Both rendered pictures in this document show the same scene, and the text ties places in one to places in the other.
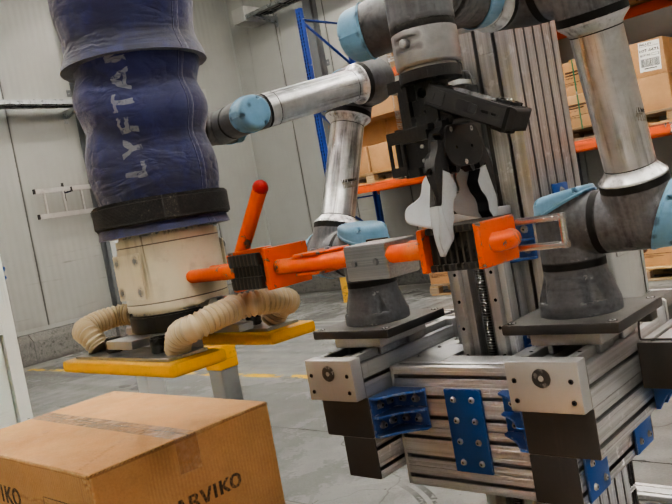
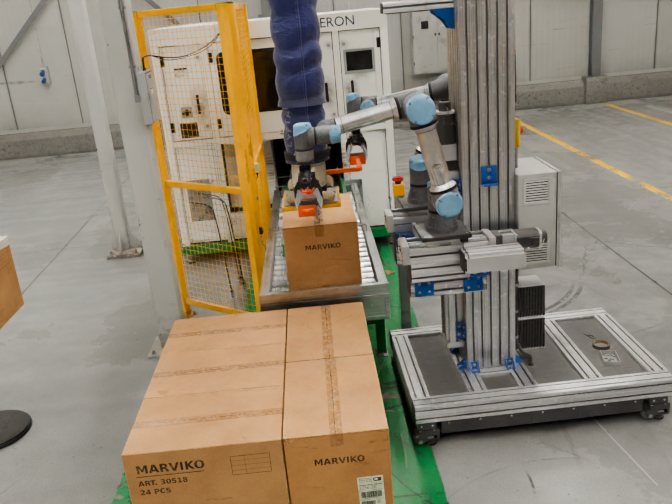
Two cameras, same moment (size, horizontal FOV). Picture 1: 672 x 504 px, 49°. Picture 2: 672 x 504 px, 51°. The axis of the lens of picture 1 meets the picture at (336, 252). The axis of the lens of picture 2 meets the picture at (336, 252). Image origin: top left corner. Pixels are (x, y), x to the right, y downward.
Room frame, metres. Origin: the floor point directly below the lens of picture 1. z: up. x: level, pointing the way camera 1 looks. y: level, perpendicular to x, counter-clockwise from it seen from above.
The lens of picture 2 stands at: (-1.13, -2.29, 2.05)
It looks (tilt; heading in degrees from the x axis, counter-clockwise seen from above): 19 degrees down; 46
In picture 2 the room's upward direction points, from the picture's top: 5 degrees counter-clockwise
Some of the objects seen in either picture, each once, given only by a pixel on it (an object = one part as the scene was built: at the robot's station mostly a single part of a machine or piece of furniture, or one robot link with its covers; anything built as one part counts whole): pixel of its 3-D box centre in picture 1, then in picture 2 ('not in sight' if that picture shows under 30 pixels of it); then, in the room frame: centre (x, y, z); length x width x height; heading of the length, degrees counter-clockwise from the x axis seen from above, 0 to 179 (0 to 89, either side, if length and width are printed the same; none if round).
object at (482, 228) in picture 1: (467, 244); (307, 208); (0.83, -0.15, 1.24); 0.08 x 0.07 x 0.05; 46
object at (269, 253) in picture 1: (270, 266); not in sight; (1.07, 0.10, 1.24); 0.10 x 0.08 x 0.06; 136
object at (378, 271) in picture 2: not in sight; (366, 235); (2.33, 0.92, 0.50); 2.31 x 0.05 x 0.19; 47
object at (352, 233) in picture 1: (364, 249); (420, 168); (1.71, -0.07, 1.20); 0.13 x 0.12 x 0.14; 33
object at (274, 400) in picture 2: not in sight; (268, 403); (0.61, 0.02, 0.34); 1.20 x 1.00 x 0.40; 47
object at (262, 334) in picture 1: (229, 325); (329, 194); (1.32, 0.21, 1.14); 0.34 x 0.10 x 0.05; 46
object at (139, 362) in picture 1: (137, 352); (292, 197); (1.18, 0.34, 1.14); 0.34 x 0.10 x 0.05; 46
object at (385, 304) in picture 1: (374, 298); (421, 191); (1.71, -0.07, 1.09); 0.15 x 0.15 x 0.10
